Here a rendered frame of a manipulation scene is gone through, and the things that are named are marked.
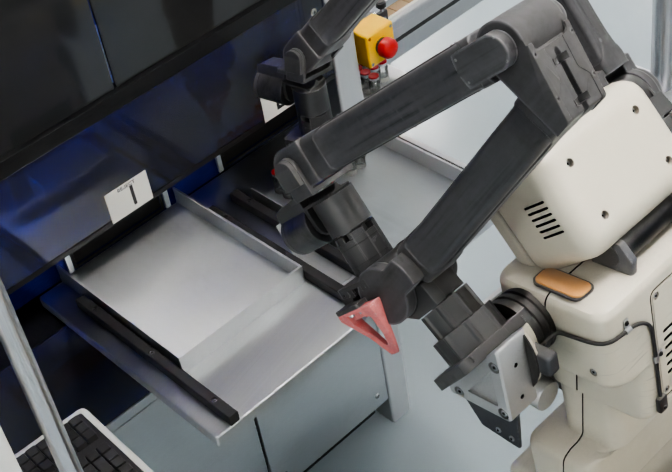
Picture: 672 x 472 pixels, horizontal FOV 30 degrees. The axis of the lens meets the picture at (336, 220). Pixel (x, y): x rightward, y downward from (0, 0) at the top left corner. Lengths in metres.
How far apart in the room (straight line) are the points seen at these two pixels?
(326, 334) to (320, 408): 0.78
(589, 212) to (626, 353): 0.18
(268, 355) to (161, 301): 0.23
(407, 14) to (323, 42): 0.64
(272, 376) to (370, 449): 1.04
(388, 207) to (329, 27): 0.38
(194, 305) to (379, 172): 0.43
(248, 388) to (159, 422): 0.51
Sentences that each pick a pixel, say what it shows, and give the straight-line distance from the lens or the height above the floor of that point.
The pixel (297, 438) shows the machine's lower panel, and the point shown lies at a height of 0.20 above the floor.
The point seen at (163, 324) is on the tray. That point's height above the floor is 0.88.
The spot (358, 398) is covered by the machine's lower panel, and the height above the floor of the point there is 0.17.
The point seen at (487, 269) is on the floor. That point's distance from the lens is 3.32.
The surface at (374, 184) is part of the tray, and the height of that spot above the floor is 0.88.
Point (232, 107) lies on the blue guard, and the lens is 2.17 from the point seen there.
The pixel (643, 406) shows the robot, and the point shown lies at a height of 1.05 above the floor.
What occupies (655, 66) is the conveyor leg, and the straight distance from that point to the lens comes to 2.94.
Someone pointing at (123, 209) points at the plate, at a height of 1.00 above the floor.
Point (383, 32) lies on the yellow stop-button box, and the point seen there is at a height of 1.02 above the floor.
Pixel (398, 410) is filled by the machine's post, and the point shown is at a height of 0.03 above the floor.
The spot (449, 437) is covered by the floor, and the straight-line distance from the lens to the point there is 2.95.
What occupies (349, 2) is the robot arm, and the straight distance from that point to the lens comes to 1.93.
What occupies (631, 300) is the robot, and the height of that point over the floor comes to 1.23.
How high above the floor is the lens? 2.28
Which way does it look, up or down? 40 degrees down
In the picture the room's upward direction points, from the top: 10 degrees counter-clockwise
